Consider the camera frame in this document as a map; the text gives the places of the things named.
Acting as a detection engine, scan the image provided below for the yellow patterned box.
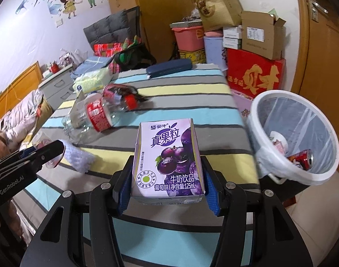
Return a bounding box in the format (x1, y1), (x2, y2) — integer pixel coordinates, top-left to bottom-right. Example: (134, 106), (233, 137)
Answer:
(177, 49), (207, 64)

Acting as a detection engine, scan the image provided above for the cartoon wall sticker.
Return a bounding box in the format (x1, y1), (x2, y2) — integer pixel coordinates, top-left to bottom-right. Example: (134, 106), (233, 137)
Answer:
(15, 0), (109, 28)

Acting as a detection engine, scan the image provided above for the brown paper bag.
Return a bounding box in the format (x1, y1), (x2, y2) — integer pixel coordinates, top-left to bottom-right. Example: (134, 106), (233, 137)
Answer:
(192, 0), (244, 32)

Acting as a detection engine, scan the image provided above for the blue folded blanket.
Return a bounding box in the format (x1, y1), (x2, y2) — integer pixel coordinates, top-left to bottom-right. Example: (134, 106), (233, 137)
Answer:
(69, 56), (111, 80)

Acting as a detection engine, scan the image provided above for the white trash bin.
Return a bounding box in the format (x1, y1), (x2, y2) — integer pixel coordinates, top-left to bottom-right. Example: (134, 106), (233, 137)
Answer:
(246, 90), (339, 186)

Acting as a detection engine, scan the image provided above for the wooden wardrobe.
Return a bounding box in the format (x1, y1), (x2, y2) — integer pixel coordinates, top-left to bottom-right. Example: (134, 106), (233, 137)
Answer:
(104, 0), (198, 69)

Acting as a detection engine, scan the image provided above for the wooden door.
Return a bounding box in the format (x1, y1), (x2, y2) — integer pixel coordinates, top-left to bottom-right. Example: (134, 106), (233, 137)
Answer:
(290, 0), (339, 134)

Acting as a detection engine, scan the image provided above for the dark blue glasses case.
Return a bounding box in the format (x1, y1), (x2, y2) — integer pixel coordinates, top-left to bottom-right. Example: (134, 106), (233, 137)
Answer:
(146, 58), (193, 78)

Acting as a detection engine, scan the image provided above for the black bag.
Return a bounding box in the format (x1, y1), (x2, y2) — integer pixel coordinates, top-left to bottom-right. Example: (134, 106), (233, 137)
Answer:
(114, 43), (157, 71)

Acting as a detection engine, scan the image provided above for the red plaid cloth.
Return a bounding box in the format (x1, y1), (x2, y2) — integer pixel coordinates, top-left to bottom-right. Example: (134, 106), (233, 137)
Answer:
(93, 35), (142, 73)

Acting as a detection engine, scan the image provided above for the light blue container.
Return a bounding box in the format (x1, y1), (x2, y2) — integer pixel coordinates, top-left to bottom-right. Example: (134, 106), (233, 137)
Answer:
(203, 35), (228, 71)

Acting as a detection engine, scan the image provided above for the yellow tissue pack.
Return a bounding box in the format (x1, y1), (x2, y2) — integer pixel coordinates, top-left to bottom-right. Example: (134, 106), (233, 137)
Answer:
(73, 68), (114, 93)

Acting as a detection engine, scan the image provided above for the pink plastic storage bin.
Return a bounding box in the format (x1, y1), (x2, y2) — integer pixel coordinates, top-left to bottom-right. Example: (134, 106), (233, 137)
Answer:
(171, 24), (206, 52)

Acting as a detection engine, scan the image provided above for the grey drawer cabinet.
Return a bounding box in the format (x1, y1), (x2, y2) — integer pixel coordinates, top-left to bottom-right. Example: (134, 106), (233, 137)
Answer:
(37, 63), (75, 109)

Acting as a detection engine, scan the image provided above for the striped tablecloth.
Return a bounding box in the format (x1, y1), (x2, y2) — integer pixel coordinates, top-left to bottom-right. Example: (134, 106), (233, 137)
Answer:
(12, 63), (260, 267)

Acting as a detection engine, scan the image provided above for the small white box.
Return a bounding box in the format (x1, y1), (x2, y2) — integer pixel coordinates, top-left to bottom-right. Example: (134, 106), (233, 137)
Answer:
(222, 37), (242, 49)
(222, 26), (244, 38)

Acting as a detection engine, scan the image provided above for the crushed red label bottle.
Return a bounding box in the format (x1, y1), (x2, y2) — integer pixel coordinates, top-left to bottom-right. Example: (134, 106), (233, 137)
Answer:
(103, 83), (148, 110)

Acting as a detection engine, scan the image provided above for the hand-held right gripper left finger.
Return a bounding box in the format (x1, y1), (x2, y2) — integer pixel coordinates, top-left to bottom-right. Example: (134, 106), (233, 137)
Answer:
(20, 154), (137, 267)

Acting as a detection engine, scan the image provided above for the pink floral cushion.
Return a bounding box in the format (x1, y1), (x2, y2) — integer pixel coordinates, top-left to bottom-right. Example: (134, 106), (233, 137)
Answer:
(231, 89), (256, 125)

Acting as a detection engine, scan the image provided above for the floral quilt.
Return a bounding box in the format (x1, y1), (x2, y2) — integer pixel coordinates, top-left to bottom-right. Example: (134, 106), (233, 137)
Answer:
(0, 89), (54, 151)

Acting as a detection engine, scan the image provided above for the clear pink plastic wrapper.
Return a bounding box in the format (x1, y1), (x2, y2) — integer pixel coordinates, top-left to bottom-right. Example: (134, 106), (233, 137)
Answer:
(32, 130), (65, 169)

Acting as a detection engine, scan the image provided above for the person's left forearm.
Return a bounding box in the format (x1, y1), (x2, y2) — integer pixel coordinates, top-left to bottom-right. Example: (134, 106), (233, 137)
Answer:
(2, 195), (29, 245)

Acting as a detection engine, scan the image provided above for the metal door handle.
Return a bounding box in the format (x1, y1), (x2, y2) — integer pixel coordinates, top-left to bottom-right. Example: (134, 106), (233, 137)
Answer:
(306, 0), (324, 23)

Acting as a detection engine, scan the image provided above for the white foam net sleeve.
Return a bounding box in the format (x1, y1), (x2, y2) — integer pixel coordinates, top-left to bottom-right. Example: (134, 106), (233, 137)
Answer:
(62, 142), (96, 173)

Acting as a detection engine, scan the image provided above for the printed crushed paper cup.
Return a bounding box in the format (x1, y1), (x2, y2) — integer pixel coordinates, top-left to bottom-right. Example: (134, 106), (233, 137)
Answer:
(270, 131), (288, 148)

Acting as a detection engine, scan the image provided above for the purple milk carton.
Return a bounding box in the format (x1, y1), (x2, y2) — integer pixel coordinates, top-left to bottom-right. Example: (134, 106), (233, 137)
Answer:
(131, 117), (206, 205)

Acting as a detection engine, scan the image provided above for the wooden bed headboard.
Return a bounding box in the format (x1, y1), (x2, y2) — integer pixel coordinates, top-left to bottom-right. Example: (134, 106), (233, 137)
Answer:
(0, 61), (44, 117)

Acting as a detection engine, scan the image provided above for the red gift box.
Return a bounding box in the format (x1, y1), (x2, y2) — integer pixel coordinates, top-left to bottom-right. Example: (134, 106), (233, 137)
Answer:
(227, 47), (286, 99)

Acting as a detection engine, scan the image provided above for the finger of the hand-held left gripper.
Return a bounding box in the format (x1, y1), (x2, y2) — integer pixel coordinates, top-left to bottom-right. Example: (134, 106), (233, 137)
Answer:
(8, 140), (65, 173)

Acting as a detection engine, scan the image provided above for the clear plastic bottle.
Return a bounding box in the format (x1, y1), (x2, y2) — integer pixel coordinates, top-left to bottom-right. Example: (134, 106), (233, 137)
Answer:
(62, 92), (121, 145)

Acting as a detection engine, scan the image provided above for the red drink can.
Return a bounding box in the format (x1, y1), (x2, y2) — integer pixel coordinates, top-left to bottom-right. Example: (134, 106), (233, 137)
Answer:
(286, 149), (315, 171)

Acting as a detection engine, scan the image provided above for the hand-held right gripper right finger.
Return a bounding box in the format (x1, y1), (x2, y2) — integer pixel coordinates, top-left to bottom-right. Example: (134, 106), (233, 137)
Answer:
(201, 156), (301, 267)

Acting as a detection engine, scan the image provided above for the grey padded chair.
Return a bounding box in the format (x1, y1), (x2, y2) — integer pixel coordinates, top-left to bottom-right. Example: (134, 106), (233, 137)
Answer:
(83, 6), (141, 51)

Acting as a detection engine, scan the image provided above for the open cardboard box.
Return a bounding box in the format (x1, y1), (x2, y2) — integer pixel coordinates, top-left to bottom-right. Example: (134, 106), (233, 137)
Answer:
(240, 10), (287, 60)

